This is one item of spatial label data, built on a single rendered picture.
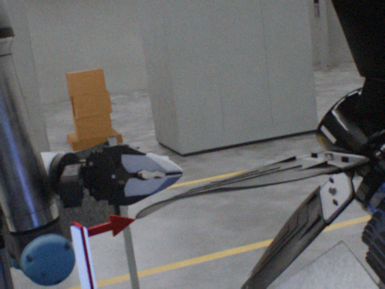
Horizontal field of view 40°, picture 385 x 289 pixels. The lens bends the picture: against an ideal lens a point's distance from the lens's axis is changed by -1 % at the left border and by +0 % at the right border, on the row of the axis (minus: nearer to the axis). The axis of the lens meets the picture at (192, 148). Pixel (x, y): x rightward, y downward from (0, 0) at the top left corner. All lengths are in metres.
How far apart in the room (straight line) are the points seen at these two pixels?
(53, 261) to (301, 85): 6.73
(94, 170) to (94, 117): 7.88
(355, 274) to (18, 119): 0.49
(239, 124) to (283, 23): 1.45
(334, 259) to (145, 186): 0.28
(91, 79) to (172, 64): 2.25
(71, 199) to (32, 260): 0.11
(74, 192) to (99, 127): 7.98
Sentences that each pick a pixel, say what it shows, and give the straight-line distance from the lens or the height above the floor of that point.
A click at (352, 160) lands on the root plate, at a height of 1.18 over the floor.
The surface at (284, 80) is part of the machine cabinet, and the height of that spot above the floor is 0.78.
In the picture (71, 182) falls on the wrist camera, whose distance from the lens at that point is 0.74.
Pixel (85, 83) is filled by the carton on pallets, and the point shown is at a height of 1.04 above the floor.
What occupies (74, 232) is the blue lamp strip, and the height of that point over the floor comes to 1.19.
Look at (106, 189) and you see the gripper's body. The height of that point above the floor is 1.16.
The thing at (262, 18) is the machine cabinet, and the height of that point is 1.62.
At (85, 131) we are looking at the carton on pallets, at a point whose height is 0.28.
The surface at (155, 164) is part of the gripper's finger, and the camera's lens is 0.76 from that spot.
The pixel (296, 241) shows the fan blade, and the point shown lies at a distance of 0.84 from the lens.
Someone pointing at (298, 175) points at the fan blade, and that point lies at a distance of 0.62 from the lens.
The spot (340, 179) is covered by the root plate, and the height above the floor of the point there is 1.13.
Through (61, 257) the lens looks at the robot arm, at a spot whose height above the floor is 1.08.
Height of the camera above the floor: 1.35
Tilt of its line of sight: 11 degrees down
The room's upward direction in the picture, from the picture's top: 7 degrees counter-clockwise
